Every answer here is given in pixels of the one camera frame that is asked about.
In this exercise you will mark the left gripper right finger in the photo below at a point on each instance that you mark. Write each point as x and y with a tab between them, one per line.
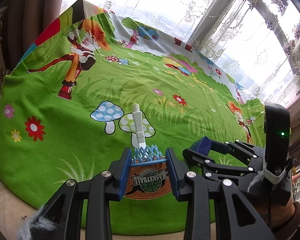
236	218

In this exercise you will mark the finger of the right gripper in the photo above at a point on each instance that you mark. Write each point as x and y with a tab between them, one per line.
240	176
242	151

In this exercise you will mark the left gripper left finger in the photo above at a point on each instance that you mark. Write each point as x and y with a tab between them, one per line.
64	209

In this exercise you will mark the toy basketball hoop backboard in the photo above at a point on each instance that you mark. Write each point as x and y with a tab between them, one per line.
148	177

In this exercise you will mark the person right hand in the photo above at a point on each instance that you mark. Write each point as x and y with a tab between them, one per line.
279	214

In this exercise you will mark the green cartoon tablecloth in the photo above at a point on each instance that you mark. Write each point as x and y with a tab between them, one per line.
61	106

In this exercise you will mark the brown curtain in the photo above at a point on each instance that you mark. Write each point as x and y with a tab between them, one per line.
21	22

